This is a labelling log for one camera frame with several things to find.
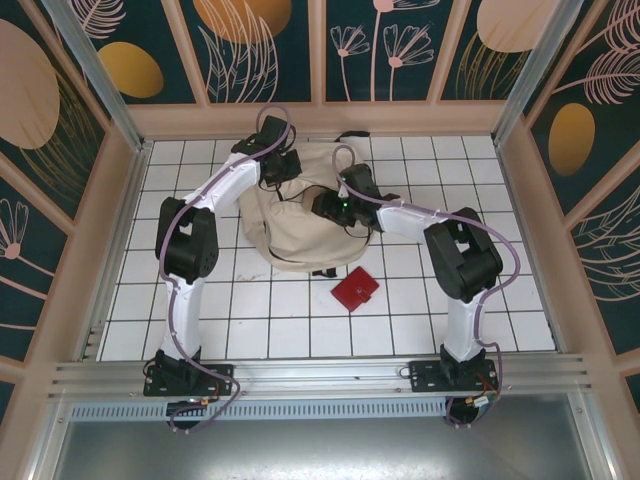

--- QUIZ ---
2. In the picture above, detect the beige canvas backpack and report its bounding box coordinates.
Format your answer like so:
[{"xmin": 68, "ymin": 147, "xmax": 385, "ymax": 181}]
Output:
[{"xmin": 238, "ymin": 130, "xmax": 381, "ymax": 279}]

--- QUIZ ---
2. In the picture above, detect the red leather wallet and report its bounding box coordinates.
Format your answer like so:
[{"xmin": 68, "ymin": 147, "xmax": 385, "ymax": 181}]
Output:
[{"xmin": 330, "ymin": 266, "xmax": 381, "ymax": 315}]

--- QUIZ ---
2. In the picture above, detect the grey metal plate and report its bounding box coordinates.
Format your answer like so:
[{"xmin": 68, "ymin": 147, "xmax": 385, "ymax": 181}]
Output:
[{"xmin": 27, "ymin": 418, "xmax": 619, "ymax": 480}]

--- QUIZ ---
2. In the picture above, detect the aluminium side rail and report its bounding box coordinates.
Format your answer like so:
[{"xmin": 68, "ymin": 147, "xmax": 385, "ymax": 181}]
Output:
[
  {"xmin": 493, "ymin": 139, "xmax": 571, "ymax": 354},
  {"xmin": 74, "ymin": 141, "xmax": 154, "ymax": 362}
]

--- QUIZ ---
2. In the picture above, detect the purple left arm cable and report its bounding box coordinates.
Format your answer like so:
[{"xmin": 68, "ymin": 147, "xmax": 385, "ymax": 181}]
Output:
[{"xmin": 157, "ymin": 103, "xmax": 294, "ymax": 434}]

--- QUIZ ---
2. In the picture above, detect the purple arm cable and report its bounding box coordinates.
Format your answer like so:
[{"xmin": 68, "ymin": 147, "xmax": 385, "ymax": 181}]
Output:
[
  {"xmin": 157, "ymin": 103, "xmax": 294, "ymax": 434},
  {"xmin": 331, "ymin": 143, "xmax": 521, "ymax": 429}
]

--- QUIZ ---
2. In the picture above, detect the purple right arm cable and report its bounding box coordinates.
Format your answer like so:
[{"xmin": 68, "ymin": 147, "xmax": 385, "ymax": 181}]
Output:
[{"xmin": 331, "ymin": 143, "xmax": 521, "ymax": 429}]

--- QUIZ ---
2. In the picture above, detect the aluminium corner post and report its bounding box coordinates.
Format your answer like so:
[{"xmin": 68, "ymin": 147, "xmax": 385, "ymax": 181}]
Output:
[
  {"xmin": 42, "ymin": 0, "xmax": 154, "ymax": 154},
  {"xmin": 492, "ymin": 0, "xmax": 584, "ymax": 146}
]

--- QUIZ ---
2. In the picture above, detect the aluminium mounting rail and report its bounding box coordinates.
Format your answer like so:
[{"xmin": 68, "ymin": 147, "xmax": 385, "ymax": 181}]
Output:
[{"xmin": 47, "ymin": 352, "xmax": 596, "ymax": 401}]

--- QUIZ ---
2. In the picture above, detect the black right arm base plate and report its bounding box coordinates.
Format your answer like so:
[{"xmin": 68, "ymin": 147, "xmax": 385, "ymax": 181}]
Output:
[{"xmin": 408, "ymin": 358, "xmax": 501, "ymax": 394}]

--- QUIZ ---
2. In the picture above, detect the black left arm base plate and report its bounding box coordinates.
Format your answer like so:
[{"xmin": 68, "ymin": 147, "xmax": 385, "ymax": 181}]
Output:
[{"xmin": 143, "ymin": 363, "xmax": 236, "ymax": 397}]

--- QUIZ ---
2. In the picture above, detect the slotted grey cable duct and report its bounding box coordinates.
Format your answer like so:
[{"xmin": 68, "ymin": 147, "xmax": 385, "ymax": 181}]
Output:
[{"xmin": 69, "ymin": 402, "xmax": 451, "ymax": 421}]

